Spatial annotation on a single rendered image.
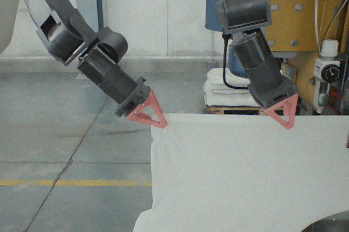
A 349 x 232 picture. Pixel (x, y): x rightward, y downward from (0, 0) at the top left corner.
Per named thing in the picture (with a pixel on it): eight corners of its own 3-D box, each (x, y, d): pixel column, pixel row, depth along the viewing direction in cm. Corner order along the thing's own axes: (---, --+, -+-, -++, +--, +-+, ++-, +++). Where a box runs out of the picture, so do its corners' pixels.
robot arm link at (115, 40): (41, 47, 61) (66, 19, 56) (71, 24, 70) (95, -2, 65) (89, 92, 64) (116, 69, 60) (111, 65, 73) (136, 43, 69)
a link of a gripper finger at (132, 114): (176, 107, 70) (144, 77, 68) (177, 119, 64) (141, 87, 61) (154, 127, 72) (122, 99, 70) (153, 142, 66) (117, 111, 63)
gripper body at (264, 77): (278, 77, 67) (263, 46, 64) (299, 92, 57) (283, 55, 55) (250, 92, 68) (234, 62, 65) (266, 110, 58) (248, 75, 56)
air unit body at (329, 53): (316, 117, 69) (328, 42, 63) (307, 109, 73) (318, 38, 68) (337, 117, 69) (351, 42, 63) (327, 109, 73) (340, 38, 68)
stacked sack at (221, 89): (209, 95, 357) (210, 82, 351) (209, 80, 418) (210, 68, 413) (249, 97, 352) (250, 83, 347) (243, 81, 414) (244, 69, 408)
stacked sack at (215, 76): (207, 86, 344) (207, 73, 339) (206, 77, 383) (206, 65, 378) (272, 87, 340) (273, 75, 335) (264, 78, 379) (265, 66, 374)
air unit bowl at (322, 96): (316, 110, 70) (320, 81, 67) (310, 105, 72) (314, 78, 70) (329, 110, 70) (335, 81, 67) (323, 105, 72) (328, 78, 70)
